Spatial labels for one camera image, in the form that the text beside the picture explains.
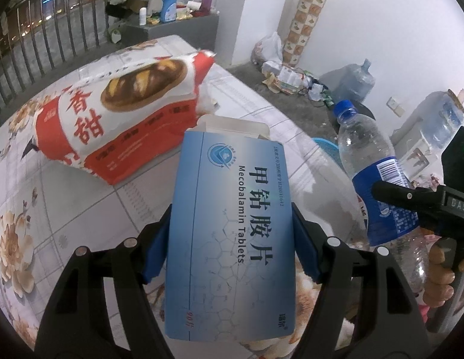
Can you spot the pile of papers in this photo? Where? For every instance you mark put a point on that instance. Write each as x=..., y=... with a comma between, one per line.
x=284, y=79

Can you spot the large blue water jug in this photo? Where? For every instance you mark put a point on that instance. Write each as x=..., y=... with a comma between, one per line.
x=352, y=82

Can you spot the wall power socket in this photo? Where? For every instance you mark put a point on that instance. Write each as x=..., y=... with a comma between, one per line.
x=394, y=106

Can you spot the person's right hand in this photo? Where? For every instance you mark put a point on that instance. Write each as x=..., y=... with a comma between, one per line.
x=437, y=287

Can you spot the blue detergent bottle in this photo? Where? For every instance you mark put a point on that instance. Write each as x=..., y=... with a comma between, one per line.
x=168, y=11

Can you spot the floral tablecloth table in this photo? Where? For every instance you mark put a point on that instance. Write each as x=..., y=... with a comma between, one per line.
x=48, y=209

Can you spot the Pepsi plastic bottle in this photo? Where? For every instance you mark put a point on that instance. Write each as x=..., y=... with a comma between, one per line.
x=369, y=160

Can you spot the water jug on dispenser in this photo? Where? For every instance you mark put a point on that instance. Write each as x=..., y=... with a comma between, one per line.
x=442, y=121

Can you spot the dark grey cabinet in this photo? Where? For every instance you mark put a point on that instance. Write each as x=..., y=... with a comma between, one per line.
x=199, y=32

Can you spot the red white snack bag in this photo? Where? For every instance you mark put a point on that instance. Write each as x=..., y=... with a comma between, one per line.
x=114, y=126

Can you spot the tall patterned cardboard box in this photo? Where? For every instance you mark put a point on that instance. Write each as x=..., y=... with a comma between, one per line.
x=297, y=22

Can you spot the blue medicine box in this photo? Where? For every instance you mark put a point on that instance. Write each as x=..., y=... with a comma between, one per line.
x=230, y=273

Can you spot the white water dispenser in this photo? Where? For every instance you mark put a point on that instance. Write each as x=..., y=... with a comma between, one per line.
x=419, y=159

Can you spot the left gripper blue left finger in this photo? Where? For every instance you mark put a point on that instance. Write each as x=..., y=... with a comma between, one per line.
x=75, y=323

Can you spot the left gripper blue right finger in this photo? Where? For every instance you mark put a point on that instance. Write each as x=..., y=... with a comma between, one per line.
x=388, y=324

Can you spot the blue mesh trash basket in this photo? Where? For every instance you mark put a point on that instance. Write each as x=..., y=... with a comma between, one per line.
x=331, y=149

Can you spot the white plastic bag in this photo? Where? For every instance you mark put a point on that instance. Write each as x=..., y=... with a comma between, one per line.
x=267, y=49

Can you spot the metal balcony railing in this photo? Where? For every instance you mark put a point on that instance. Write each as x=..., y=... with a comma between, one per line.
x=39, y=37

